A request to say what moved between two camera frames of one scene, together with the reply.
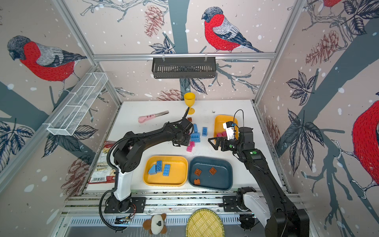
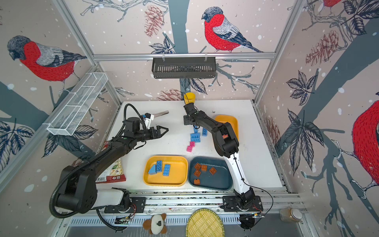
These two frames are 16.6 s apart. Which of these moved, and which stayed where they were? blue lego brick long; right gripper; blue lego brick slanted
Moved: right gripper
Stayed: blue lego brick long; blue lego brick slanted
